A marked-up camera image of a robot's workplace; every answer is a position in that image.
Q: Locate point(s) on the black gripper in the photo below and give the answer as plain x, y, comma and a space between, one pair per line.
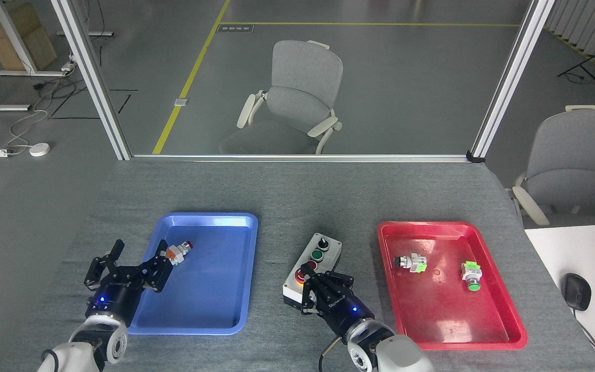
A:
344, 310
114, 302

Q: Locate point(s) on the grey control box with buttons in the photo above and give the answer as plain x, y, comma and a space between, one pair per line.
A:
321, 253

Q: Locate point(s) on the brown cardboard box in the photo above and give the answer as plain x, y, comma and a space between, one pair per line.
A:
24, 36

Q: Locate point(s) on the blue plastic tray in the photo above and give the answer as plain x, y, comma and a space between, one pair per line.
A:
204, 289

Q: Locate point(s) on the grey felt table cover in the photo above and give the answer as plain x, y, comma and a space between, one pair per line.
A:
318, 191

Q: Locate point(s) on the red plastic tray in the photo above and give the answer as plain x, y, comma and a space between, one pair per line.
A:
447, 310

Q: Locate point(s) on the white round floor device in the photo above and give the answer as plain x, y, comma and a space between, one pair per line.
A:
40, 150

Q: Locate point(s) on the silver floor outlet plate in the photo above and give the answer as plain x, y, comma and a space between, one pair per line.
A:
181, 102

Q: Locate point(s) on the grey office chair white arms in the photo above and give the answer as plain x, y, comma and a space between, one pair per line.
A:
297, 98
576, 165

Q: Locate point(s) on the black computer mouse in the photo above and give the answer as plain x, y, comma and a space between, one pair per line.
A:
576, 292

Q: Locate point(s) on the white desk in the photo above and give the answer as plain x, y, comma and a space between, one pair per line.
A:
586, 253

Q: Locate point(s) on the dark floor label plate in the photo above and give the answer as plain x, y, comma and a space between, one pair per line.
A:
235, 28

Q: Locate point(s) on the red button orange white switch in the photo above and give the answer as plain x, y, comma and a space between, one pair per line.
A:
179, 250

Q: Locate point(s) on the black knob green base switch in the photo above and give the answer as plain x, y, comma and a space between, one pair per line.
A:
411, 262

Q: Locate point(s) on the silver aluminium frame rail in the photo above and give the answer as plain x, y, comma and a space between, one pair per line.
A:
302, 158

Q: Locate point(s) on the green push button switch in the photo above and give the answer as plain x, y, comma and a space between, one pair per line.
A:
471, 274

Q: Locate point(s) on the silver aluminium frame post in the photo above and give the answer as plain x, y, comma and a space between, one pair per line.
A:
93, 77
509, 82

